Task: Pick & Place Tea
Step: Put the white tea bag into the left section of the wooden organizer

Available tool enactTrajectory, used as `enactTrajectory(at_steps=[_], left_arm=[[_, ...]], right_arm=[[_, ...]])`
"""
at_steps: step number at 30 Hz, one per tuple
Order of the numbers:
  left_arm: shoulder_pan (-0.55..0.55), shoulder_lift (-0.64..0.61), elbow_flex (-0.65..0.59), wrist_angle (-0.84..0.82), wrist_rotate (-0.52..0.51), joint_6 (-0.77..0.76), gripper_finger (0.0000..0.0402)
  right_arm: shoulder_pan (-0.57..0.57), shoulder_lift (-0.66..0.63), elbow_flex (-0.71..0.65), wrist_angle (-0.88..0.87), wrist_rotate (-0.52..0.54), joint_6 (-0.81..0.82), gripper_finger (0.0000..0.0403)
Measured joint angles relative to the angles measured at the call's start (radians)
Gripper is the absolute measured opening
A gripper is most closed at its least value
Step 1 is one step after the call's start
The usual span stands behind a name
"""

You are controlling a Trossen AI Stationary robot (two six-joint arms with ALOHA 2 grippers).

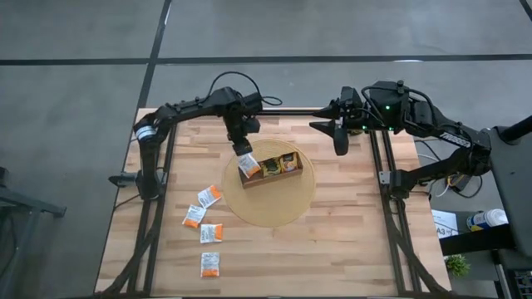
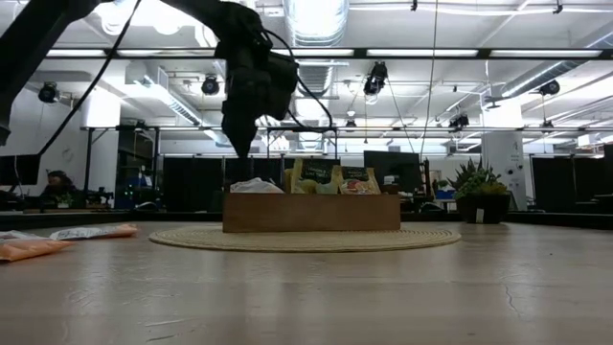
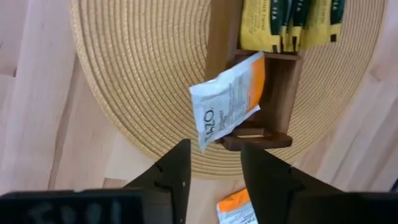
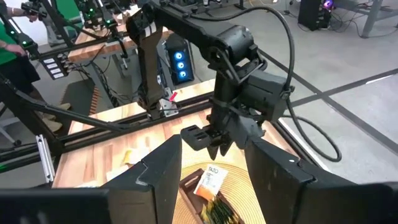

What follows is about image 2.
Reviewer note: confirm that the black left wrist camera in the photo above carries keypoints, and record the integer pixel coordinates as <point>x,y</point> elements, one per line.
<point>282,81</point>

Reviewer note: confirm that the wooden compartment tea box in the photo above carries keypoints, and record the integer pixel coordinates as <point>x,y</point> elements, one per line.
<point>311,213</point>

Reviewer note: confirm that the white LED light strip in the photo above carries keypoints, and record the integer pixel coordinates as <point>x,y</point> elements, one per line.
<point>316,52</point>
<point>76,52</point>
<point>167,52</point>
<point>421,52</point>
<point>546,52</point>

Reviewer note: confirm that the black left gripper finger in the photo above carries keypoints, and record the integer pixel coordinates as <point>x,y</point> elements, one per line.
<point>242,136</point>

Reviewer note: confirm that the black computer monitor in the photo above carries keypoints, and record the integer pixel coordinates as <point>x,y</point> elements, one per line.
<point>397,163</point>
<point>19,170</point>

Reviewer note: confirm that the white orange tea bag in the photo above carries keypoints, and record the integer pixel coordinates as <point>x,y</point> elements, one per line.
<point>256,187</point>
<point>29,249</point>
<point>91,232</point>
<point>14,235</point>

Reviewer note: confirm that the silver ventilation duct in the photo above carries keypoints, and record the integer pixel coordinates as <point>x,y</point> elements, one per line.
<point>313,19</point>

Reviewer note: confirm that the potted succulent plant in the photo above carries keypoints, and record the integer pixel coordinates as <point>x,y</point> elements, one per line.
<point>481,208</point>

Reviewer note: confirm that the black partition panel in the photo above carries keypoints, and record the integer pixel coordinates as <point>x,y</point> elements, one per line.
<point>191,182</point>

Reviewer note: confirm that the person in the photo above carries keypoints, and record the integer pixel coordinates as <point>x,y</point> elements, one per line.
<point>60,189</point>

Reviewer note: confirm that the black ceiling spotlight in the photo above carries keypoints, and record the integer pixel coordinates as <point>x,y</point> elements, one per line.
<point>549,87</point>
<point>48,92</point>
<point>375,79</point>
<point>210,85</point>

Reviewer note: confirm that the green lemon lime tea bag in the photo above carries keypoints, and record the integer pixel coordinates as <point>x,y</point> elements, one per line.
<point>318,172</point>

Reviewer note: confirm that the round woven straw placemat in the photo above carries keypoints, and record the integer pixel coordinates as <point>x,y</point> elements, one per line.
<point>306,242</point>

